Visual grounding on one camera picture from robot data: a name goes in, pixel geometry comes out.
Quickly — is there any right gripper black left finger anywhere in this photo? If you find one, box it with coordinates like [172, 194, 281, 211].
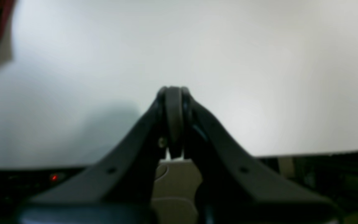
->
[17, 87, 183, 224]

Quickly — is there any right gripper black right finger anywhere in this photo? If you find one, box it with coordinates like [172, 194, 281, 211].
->
[181, 87, 341, 224]

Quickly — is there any black power strip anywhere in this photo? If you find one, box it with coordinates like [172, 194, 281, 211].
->
[0, 167, 85, 205]

